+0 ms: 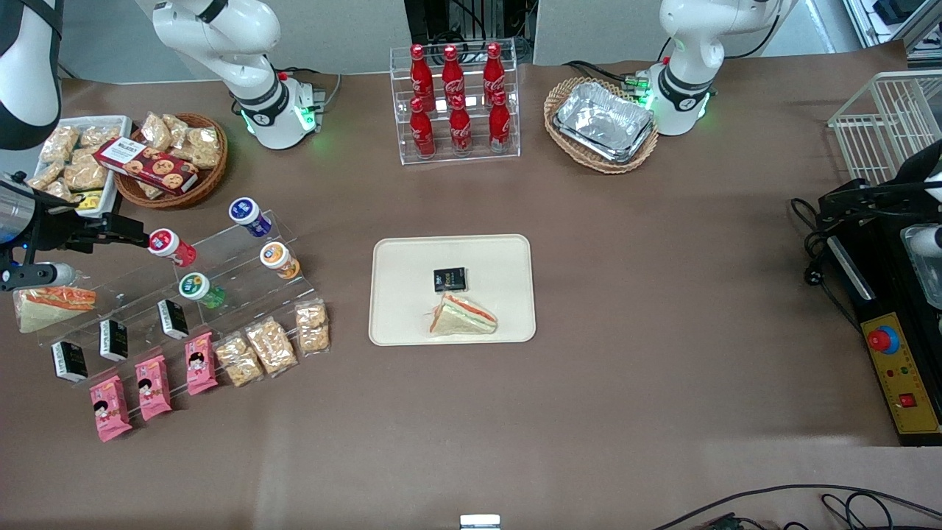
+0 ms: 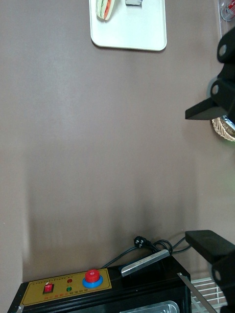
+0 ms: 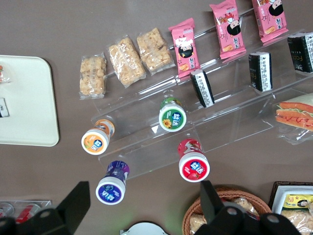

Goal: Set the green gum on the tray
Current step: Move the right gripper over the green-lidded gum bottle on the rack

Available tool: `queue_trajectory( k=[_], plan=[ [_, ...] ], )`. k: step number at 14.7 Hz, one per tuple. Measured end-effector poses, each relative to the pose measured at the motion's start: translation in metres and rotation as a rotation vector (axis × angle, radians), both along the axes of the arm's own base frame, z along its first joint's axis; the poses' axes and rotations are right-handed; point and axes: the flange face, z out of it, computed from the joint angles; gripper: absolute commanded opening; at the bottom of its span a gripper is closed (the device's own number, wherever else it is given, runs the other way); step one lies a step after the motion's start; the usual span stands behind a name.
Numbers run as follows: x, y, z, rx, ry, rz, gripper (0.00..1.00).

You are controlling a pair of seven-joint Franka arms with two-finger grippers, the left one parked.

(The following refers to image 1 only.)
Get pink snack pack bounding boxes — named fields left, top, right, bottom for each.
left=184, top=331, right=219, bottom=397
left=89, top=373, right=134, bottom=443
left=134, top=354, right=173, bottom=422

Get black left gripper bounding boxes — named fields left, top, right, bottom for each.
left=818, top=179, right=932, bottom=224

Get grey arm base cable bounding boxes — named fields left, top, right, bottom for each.
left=275, top=67, right=344, bottom=113

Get red gum bottle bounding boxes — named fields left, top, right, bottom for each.
left=147, top=227, right=199, bottom=268

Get black floor cables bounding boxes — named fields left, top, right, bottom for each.
left=654, top=484, right=942, bottom=530

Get beige serving tray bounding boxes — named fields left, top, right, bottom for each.
left=368, top=234, right=537, bottom=347

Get wrapped triangle sandwich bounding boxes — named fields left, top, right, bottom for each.
left=13, top=285, right=98, bottom=334
left=428, top=291, right=499, bottom=337

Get white plastic bin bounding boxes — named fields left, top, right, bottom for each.
left=33, top=114, right=134, bottom=216

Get green gum bottle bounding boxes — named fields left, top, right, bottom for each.
left=178, top=272, right=227, bottom=311

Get dark brown wicker basket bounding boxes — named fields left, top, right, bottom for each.
left=113, top=112, right=230, bottom=210

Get clear acrylic bottle rack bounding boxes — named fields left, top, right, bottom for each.
left=389, top=38, right=522, bottom=166

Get small black box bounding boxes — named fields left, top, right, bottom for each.
left=157, top=298, right=191, bottom=341
left=432, top=266, right=470, bottom=293
left=51, top=340, right=90, bottom=384
left=99, top=318, right=130, bottom=362

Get black sealing machine yellow panel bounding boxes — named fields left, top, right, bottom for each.
left=818, top=213, right=942, bottom=448

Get red cola bottle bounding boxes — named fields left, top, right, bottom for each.
left=409, top=96, right=437, bottom=160
left=409, top=43, right=436, bottom=104
left=441, top=45, right=467, bottom=104
left=483, top=42, right=508, bottom=98
left=488, top=89, right=512, bottom=154
left=448, top=95, right=473, bottom=156

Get black equipment rack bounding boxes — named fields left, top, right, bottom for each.
left=404, top=0, right=539, bottom=66

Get clear acrylic stepped shelf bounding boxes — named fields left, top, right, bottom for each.
left=33, top=209, right=326, bottom=385

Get purple gum bottle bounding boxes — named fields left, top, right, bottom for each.
left=227, top=197, right=274, bottom=239

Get light wicker basket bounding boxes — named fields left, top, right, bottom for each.
left=543, top=77, right=660, bottom=175

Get metal frame shelf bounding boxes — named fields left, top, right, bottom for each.
left=845, top=0, right=942, bottom=61

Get foil tray in machine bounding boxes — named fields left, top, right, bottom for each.
left=901, top=225, right=942, bottom=311

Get red cookie box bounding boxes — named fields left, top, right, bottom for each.
left=93, top=137, right=200, bottom=197

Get orange gum bottle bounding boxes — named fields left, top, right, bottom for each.
left=258, top=241, right=302, bottom=281

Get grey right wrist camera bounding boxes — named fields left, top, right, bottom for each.
left=0, top=263, right=77, bottom=291

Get white wire basket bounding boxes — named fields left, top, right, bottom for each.
left=827, top=70, right=942, bottom=186

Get black arm base cables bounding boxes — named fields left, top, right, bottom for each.
left=562, top=59, right=657, bottom=95

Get stacked foil trays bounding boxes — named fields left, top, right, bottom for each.
left=553, top=80, right=656, bottom=165

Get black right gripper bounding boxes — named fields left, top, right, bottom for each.
left=31, top=195, right=151, bottom=252

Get black power cable with plug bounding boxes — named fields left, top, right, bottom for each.
left=790, top=197, right=860, bottom=333

